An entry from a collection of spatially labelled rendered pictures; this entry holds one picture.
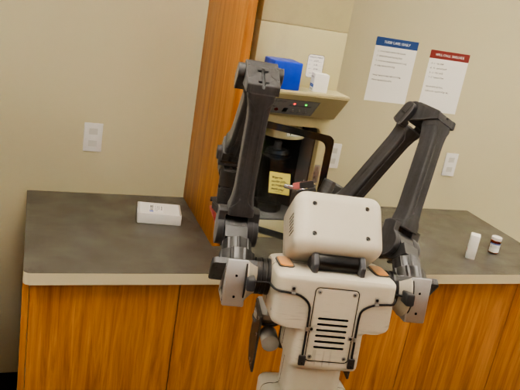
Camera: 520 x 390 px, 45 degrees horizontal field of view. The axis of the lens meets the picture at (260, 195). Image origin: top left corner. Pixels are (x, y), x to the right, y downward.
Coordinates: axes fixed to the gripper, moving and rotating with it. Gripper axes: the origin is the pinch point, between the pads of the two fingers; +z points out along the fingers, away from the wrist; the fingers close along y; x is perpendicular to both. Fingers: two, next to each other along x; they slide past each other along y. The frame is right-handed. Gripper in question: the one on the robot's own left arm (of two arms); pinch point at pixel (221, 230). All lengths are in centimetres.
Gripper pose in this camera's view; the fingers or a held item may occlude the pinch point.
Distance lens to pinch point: 190.0
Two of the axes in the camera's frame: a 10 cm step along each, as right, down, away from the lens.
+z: -1.4, 9.4, 3.0
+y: -3.8, -3.4, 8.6
